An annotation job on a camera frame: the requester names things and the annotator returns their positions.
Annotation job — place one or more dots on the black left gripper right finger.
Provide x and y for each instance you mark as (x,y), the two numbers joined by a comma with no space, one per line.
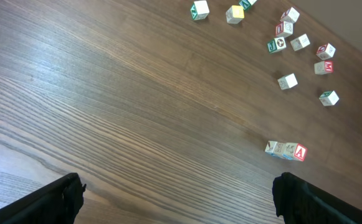
(299,202)

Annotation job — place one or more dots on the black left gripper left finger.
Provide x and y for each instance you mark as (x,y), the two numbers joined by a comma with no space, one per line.
(58,202)

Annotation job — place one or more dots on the red A wooden block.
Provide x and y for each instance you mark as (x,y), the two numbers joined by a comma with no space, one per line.
(295,151)

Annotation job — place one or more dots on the blue letter wooden block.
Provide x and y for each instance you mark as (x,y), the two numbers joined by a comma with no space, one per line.
(279,149)

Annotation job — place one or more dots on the blue bottom tower block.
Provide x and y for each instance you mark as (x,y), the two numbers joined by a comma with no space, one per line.
(270,148)

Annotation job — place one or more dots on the plain wooden block far right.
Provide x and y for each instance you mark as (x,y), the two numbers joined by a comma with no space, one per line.
(329,98)

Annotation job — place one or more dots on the plain wooden block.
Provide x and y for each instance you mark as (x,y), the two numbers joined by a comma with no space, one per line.
(329,98)
(291,15)
(287,82)
(326,51)
(199,10)

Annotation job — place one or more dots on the plain wooden block centre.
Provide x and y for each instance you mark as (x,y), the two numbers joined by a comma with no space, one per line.
(287,82)

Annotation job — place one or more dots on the red M wooden block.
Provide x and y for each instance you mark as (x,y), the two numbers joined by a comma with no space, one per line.
(323,67)

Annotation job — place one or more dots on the plain wooden block upper right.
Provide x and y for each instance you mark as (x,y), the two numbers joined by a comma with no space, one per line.
(326,51)

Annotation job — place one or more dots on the green ball picture block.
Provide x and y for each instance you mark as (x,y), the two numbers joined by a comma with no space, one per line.
(277,44)

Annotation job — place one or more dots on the green edged wooden block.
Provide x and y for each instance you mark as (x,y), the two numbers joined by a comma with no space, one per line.
(300,42)

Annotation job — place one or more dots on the red side wooden block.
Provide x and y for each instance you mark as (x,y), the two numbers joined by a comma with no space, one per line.
(284,29)

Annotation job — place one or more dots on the plain wooden block top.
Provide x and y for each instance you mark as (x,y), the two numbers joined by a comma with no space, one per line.
(291,15)

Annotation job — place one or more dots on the yellow top wooden block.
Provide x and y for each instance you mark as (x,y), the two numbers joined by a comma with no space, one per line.
(235,14)

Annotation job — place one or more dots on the green side wooden block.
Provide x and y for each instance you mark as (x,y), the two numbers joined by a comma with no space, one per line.
(247,4)

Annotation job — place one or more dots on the plain wooden block far left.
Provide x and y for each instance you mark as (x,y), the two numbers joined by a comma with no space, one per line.
(199,10)

